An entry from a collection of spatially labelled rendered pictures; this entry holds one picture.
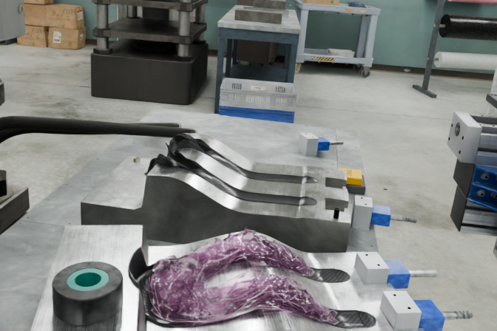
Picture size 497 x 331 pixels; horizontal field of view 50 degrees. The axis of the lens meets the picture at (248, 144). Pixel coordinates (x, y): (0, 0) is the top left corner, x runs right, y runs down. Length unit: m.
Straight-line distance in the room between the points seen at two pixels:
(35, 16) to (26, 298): 6.92
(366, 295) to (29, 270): 0.54
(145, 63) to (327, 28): 3.23
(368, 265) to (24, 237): 0.62
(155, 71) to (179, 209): 4.00
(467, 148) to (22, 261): 0.97
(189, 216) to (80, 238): 0.24
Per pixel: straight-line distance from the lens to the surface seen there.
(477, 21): 6.64
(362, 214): 1.14
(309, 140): 1.51
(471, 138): 1.34
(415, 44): 7.69
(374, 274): 0.87
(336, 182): 1.16
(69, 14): 7.53
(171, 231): 1.02
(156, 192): 0.99
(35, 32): 7.73
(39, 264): 0.99
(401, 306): 0.79
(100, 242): 0.82
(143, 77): 4.99
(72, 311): 0.65
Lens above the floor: 1.31
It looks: 19 degrees down
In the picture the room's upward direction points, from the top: 5 degrees clockwise
